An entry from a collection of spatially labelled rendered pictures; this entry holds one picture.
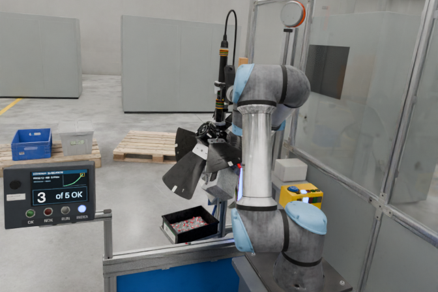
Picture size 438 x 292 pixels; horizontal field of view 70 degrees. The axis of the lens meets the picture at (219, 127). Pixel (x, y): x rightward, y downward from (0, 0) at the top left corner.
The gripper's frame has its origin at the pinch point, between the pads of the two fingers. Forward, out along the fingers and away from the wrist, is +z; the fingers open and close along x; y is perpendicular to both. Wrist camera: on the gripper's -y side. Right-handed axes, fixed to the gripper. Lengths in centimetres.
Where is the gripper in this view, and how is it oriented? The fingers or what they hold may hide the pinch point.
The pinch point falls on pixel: (219, 81)
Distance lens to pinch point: 156.1
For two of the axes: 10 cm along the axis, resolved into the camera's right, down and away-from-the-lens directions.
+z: -3.1, -2.9, 9.1
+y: -0.8, 9.6, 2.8
